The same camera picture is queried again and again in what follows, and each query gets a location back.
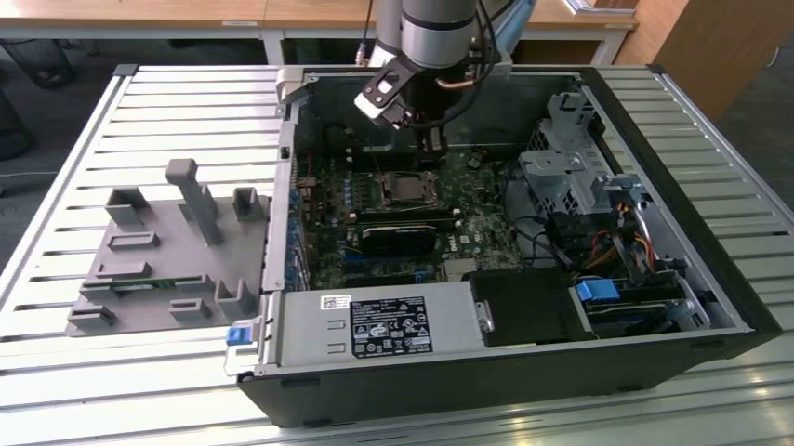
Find silver CPU plate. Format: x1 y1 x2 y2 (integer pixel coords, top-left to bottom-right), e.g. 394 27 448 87
396 178 431 199

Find metal socket cover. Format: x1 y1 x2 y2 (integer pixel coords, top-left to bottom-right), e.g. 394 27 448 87
382 171 442 205

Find CPU socket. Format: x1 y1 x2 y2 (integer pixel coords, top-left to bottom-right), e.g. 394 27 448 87
379 169 444 207

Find black RAM stick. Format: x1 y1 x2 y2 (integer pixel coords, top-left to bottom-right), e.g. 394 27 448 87
355 208 455 225

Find metal drive cage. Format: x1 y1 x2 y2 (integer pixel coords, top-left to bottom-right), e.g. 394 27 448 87
516 90 617 216

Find green motherboard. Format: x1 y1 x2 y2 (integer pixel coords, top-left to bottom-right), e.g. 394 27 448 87
291 148 528 289

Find silver chipset heatsink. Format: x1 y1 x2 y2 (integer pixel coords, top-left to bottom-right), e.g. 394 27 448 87
444 258 479 282

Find black plastic shroud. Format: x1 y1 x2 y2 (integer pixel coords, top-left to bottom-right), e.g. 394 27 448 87
467 268 598 348

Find wooden cabinet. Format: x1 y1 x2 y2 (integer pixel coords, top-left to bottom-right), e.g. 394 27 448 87
613 0 794 123

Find blue disk carrier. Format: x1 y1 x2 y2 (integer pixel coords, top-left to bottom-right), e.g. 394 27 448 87
574 277 622 307

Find wooden desk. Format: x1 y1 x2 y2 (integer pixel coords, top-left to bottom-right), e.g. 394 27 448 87
0 0 642 66

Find grey power supply unit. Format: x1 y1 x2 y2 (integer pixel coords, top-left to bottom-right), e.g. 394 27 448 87
274 282 486 369

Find grey parts rack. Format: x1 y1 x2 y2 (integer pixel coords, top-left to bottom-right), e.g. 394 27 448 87
63 158 274 339

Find green RAM stick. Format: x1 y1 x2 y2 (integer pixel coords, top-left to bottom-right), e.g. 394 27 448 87
109 276 207 293

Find black open PC case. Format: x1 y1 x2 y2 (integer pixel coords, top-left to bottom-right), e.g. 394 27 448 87
235 64 785 429

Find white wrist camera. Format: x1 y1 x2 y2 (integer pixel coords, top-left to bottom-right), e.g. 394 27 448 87
352 59 415 130

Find black camera cable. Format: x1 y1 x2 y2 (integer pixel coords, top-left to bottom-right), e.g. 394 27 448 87
427 0 499 130

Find black wire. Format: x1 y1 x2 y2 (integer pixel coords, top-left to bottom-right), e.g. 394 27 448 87
504 216 578 270

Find coloured wire bundle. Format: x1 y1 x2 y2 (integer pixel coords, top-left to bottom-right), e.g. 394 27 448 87
582 230 659 271

